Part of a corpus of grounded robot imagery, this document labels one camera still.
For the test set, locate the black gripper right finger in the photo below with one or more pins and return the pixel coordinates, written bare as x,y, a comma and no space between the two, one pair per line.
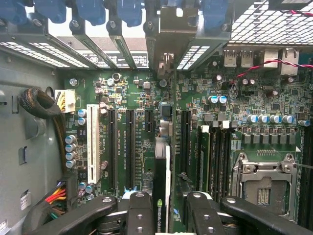
205,218

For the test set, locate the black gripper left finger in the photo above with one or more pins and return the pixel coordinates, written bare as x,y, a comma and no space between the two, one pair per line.
140,215

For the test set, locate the black RAM slot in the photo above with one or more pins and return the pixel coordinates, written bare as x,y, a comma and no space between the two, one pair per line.
215,161
306,183
225,161

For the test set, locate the installed RAM stick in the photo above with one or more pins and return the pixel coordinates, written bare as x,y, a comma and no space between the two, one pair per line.
203,159

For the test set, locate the long PCIe expansion slot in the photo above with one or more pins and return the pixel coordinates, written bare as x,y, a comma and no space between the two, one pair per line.
130,147
185,142
112,147

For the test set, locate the CPU socket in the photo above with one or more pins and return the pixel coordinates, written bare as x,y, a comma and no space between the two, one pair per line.
266,178

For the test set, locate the black power connector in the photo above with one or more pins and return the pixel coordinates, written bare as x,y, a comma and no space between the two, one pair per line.
71,191

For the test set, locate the white PCI expansion slot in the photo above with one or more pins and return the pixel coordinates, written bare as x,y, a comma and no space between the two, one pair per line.
93,144

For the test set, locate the blue top capacitor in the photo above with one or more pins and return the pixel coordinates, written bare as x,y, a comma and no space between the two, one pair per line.
71,139
71,156
71,147
71,164

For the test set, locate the short PCIe expansion slot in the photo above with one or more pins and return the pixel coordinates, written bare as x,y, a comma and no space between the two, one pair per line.
149,121

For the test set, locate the socket locking lever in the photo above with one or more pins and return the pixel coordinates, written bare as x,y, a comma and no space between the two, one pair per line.
304,166

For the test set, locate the green motherboard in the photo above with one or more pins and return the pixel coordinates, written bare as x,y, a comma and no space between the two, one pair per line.
137,80

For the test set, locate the white power connector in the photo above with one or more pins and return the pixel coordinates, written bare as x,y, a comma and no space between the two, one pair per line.
67,100

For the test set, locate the black open PC case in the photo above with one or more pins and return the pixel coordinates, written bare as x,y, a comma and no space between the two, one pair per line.
14,122

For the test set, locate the silver USB port block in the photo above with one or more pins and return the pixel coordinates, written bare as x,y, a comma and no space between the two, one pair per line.
230,58
247,58

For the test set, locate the silver rear port block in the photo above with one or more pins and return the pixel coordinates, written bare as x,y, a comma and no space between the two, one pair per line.
271,61
289,62

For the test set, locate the metal slot cover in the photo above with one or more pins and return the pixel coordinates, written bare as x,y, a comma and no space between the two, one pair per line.
210,36
22,34

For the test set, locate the blue slot retainer clip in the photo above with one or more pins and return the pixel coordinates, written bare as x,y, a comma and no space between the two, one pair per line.
12,9
51,9
215,12
130,12
91,11

